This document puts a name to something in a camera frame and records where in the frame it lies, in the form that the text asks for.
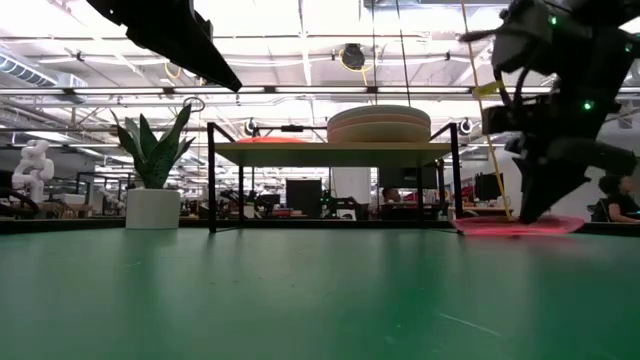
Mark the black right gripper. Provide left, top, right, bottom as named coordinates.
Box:
left=504, top=89, right=639, bottom=225

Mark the translucent magenta plate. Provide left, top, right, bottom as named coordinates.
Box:
left=452, top=213, right=586, bottom=238

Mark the black monitor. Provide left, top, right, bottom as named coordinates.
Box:
left=285, top=178, right=323, bottom=217
left=473, top=172, right=505, bottom=202
left=378, top=166, right=441, bottom=190

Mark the yellow tape tag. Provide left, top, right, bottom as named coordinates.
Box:
left=472, top=81, right=504, bottom=100

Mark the green snake plant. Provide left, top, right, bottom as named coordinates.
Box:
left=110, top=103, right=197, bottom=191

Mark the white plant pot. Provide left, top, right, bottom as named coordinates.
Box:
left=124, top=187, right=182, bottom=230

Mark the yellow cable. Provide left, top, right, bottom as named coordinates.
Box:
left=459, top=0, right=513, bottom=222

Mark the black cable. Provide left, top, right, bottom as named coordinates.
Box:
left=394, top=0, right=417, bottom=145

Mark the black ceiling cable reel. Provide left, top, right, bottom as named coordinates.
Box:
left=341, top=42, right=367, bottom=72

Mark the wooden shelf with black frame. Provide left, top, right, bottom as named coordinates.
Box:
left=206, top=121, right=462, bottom=234

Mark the black aluminium table frame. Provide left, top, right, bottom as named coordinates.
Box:
left=0, top=217, right=640, bottom=236

